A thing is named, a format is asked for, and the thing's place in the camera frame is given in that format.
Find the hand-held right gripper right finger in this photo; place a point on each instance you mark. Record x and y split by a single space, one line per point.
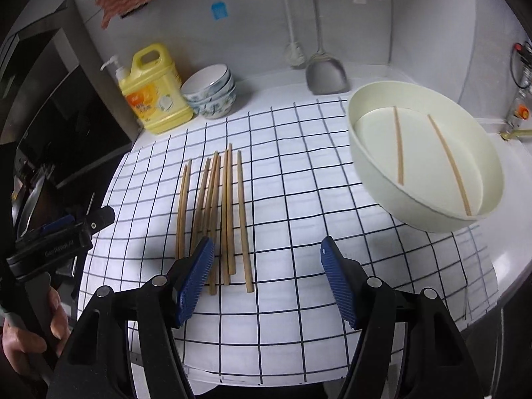
338 286

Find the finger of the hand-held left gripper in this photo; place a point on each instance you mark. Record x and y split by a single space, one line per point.
102 218
58 224

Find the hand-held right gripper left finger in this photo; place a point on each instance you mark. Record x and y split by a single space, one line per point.
195 282

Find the row of wooden chopsticks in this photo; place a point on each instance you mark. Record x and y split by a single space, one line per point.
226 216

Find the light wooden chopstick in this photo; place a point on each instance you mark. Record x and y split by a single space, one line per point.
452 162
398 145

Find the white plastic basin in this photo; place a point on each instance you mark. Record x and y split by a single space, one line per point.
419 153

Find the person's left hand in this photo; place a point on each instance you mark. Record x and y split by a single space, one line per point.
60 320

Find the metal pot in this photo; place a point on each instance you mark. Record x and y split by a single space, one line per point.
31 203

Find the black white checkered cloth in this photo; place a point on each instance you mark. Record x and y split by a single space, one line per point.
291 224

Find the black glass stove top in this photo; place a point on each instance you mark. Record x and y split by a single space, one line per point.
83 133

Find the yellow detergent pump bottle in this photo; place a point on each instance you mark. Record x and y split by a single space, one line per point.
158 91

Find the white blue patterned bowl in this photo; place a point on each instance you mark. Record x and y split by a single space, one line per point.
226 95
205 81
216 111

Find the steel range hood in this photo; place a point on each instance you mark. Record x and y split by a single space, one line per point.
45 29

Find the metal spatula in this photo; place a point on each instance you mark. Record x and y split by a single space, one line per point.
326 75

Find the orange valve knob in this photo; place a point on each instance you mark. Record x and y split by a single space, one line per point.
523 112

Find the gas valve with red knob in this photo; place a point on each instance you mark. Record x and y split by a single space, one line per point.
524 56

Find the blue wall hook sticker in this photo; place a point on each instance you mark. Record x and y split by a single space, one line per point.
219 11

